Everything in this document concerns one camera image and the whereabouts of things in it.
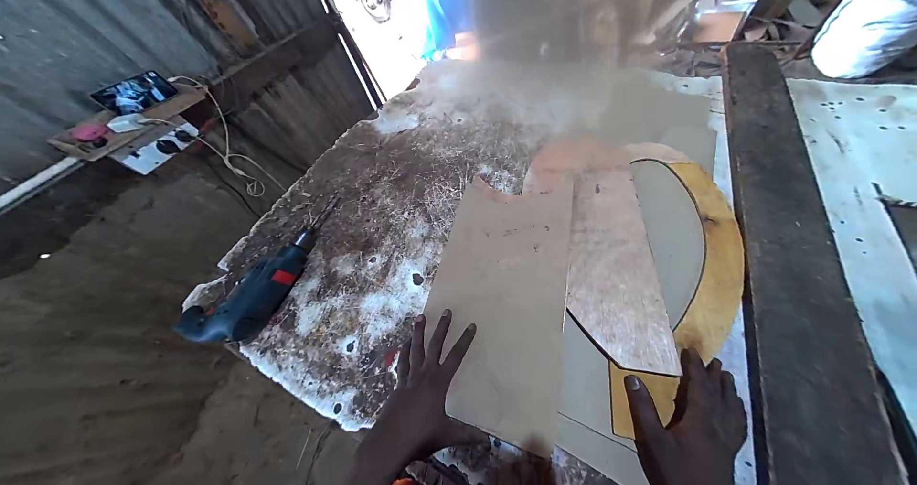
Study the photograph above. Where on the worn white-brown workbench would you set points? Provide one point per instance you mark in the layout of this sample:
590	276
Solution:
344	277

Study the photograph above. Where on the person's left ring finger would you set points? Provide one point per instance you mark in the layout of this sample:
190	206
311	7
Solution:
418	341

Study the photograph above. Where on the person's left hand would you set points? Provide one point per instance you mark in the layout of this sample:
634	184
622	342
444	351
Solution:
423	399

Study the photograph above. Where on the person's right ring finger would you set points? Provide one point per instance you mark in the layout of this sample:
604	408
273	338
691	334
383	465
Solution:
730	392

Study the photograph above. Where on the long dark wooden plank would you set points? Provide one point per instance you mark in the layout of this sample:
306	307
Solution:
795	255

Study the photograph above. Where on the person's right index finger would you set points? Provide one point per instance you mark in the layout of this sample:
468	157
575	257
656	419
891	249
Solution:
691	374

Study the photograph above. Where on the person's left forearm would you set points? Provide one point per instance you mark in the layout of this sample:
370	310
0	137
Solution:
376	456

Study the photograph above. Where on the white charger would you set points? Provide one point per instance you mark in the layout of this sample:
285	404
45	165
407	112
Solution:
126	123

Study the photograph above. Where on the white spotted board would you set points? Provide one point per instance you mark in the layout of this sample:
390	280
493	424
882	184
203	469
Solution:
845	162

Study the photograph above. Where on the smartphone with black frame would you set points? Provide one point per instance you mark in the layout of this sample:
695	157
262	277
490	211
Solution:
136	94

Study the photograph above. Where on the person's right middle finger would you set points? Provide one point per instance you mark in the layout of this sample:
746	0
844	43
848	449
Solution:
714	381

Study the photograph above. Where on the yellow curved plywood piece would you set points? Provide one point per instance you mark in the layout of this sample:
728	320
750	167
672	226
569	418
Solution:
723	255

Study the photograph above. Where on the white socket panel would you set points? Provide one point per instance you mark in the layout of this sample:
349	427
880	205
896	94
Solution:
149	154

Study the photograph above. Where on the person's right thumb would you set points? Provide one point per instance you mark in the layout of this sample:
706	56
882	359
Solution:
644	405

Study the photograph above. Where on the pink object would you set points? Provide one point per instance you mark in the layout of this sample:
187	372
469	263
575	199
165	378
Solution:
89	132

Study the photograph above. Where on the white pipe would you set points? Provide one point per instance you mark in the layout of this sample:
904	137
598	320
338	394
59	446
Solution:
39	184

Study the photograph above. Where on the person's left thumb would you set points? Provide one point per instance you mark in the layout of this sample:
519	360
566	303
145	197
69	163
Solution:
469	436

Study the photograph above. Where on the pinkish plywood strip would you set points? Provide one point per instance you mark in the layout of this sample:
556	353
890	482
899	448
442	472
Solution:
616	263

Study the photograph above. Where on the dark blue power drill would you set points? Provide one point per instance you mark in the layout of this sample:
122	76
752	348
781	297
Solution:
261	295

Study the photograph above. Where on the white sack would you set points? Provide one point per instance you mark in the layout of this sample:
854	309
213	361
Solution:
867	26

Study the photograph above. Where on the person's left middle finger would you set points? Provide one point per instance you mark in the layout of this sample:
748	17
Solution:
438	336

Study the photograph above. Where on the pile of scrap pieces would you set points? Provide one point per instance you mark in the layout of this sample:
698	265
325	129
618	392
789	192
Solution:
759	19

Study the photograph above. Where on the small wooden wall shelf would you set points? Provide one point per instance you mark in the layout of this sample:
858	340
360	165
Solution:
132	137

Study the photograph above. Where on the beige board with curved notch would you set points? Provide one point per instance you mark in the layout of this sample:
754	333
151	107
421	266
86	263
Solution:
508	291

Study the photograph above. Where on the pinkish rounded plywood piece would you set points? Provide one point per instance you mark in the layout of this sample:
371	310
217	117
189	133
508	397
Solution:
548	166

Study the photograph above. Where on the blue fabric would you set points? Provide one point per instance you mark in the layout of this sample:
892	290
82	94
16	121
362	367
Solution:
438	12

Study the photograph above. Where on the person's left index finger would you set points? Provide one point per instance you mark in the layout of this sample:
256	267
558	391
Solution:
459	347

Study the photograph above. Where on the person's right hand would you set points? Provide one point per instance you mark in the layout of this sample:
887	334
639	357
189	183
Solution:
698	427

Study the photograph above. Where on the person's left little finger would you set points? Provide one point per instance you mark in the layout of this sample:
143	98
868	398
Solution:
404	362

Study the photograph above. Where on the large greyish beige board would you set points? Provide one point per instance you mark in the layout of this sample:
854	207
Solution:
666	234

